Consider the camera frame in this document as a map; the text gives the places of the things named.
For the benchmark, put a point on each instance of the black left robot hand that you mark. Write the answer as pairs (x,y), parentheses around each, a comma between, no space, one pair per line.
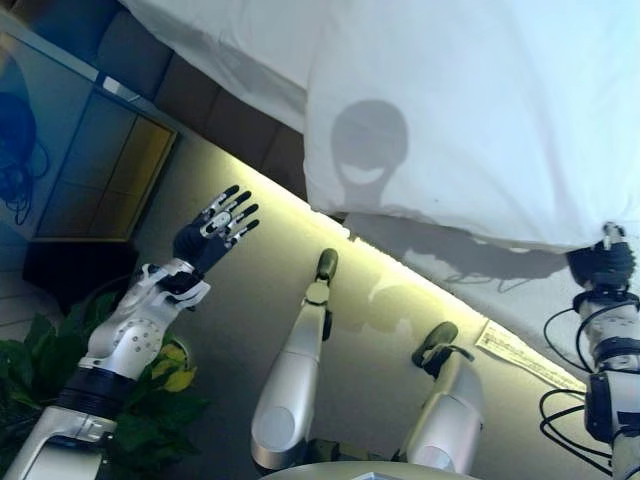
(200,245)

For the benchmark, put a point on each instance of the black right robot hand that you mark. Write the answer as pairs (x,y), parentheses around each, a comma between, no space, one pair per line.
(602,262)

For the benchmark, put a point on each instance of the white duvet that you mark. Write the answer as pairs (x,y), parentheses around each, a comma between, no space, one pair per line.
(500,125)

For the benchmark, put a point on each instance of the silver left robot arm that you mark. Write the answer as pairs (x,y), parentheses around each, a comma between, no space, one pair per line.
(120,340)

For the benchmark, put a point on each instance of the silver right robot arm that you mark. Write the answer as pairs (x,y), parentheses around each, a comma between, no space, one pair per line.
(617,390)

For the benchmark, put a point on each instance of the white printed paper tag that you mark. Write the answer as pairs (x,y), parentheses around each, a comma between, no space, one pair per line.
(530,357)

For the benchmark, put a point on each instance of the glass-top wooden cabinet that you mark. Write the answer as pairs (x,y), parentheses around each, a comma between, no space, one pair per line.
(100,175)

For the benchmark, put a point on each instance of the silver left robot leg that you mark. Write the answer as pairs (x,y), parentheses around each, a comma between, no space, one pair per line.
(295,380)

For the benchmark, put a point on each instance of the silver robot leg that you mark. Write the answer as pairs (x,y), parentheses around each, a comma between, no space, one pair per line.
(445,415)
(295,380)

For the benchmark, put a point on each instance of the white fitted sheet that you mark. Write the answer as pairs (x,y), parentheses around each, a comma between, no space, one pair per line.
(240,60)

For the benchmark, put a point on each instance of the green potted plant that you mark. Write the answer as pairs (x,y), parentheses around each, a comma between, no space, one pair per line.
(145,430)

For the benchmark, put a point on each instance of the silver right robot leg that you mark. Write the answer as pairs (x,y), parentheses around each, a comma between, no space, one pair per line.
(445,415)

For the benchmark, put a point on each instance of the silver robot torso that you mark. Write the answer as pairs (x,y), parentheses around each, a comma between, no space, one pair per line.
(375,472)

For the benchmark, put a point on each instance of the brown upholstered bed frame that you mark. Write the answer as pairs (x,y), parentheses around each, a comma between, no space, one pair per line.
(200,100)

